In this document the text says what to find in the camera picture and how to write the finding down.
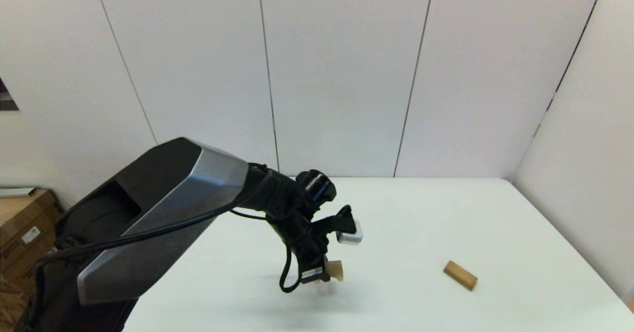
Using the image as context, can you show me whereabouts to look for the arched wooden building block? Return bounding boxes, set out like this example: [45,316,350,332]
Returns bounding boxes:
[324,260,344,282]

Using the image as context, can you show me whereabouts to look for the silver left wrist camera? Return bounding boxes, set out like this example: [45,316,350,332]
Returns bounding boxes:
[336,220,364,246]

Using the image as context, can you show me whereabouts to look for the rectangular wooden building block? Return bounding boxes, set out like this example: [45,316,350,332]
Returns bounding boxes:
[443,260,478,291]

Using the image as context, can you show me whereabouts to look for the small plain cardboard box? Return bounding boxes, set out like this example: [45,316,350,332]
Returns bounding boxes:
[0,277,35,332]

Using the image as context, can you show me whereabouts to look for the stacked cardboard boxes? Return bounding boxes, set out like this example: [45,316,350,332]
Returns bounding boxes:
[0,189,63,276]

